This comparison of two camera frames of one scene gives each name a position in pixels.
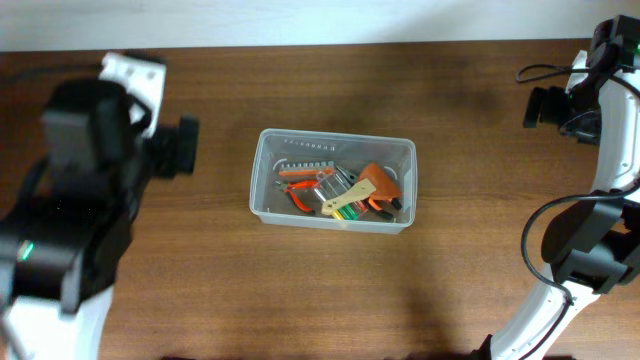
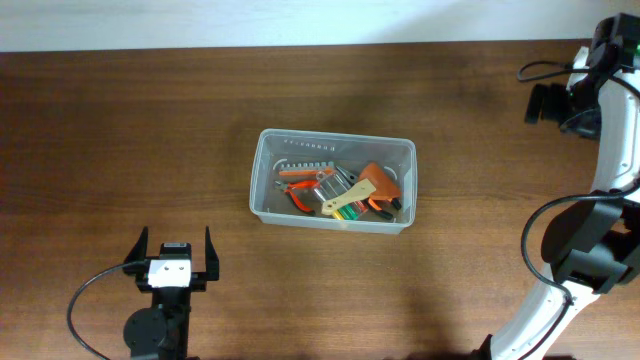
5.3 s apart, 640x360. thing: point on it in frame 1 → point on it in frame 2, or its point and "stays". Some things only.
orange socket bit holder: (307, 169) stays
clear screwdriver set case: (331, 185) stays
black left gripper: (188, 141) → (138, 267)
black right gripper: (550, 96) stays
